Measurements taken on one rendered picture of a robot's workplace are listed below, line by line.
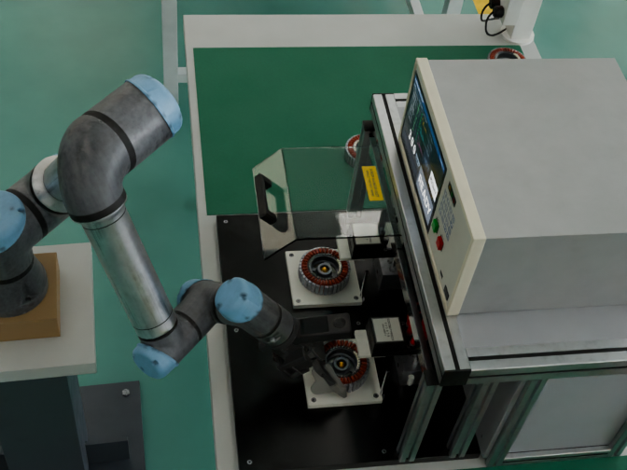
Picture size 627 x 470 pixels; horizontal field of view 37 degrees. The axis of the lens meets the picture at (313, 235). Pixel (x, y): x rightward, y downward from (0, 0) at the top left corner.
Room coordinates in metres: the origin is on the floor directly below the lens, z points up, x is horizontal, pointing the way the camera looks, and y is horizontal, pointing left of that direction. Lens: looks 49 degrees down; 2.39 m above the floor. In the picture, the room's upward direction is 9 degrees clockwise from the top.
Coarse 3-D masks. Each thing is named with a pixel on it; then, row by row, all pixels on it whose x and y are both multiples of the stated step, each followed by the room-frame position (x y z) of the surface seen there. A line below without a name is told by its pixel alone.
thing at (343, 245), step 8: (336, 240) 1.30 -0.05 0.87; (344, 240) 1.30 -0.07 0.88; (352, 240) 1.27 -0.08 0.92; (360, 240) 1.27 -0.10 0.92; (368, 240) 1.27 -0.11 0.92; (376, 240) 1.28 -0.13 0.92; (344, 248) 1.27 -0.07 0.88; (352, 248) 1.26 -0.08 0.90; (360, 248) 1.25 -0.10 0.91; (368, 248) 1.26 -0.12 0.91; (376, 248) 1.26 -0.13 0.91; (384, 248) 1.27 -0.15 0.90; (344, 256) 1.25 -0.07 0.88; (352, 256) 1.25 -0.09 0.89; (360, 256) 1.25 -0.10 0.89; (368, 256) 1.26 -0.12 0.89; (376, 256) 1.26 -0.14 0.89; (384, 256) 1.26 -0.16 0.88; (392, 256) 1.27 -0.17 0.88; (392, 264) 1.28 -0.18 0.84
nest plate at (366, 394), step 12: (348, 360) 1.06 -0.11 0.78; (372, 360) 1.07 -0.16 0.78; (372, 372) 1.04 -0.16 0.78; (312, 384) 0.99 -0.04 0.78; (372, 384) 1.01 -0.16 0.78; (312, 396) 0.97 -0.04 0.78; (324, 396) 0.97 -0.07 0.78; (336, 396) 0.97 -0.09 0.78; (348, 396) 0.98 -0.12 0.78; (360, 396) 0.98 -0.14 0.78; (372, 396) 0.99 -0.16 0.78
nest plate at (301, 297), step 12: (288, 252) 1.32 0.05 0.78; (300, 252) 1.33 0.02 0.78; (288, 264) 1.29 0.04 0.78; (288, 276) 1.26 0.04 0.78; (300, 288) 1.23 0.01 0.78; (348, 288) 1.25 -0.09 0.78; (300, 300) 1.20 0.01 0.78; (312, 300) 1.20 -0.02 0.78; (324, 300) 1.20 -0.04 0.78; (336, 300) 1.21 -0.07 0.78; (348, 300) 1.21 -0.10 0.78; (360, 300) 1.22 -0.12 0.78
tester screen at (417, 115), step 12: (420, 96) 1.32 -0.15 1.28; (408, 108) 1.37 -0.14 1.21; (420, 108) 1.31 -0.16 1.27; (408, 120) 1.35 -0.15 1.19; (420, 120) 1.29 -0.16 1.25; (408, 132) 1.34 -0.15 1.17; (420, 132) 1.28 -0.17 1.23; (432, 132) 1.22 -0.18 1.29; (420, 144) 1.27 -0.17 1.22; (432, 144) 1.21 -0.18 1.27; (408, 156) 1.31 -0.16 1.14; (420, 156) 1.25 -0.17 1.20; (432, 156) 1.20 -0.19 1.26; (432, 168) 1.18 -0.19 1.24
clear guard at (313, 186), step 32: (288, 160) 1.32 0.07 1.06; (320, 160) 1.34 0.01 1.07; (352, 160) 1.35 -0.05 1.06; (256, 192) 1.28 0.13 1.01; (288, 192) 1.24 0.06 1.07; (320, 192) 1.25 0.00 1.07; (352, 192) 1.26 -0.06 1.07; (384, 192) 1.28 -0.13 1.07; (288, 224) 1.16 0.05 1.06; (320, 224) 1.17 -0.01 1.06; (352, 224) 1.18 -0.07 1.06; (384, 224) 1.19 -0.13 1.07
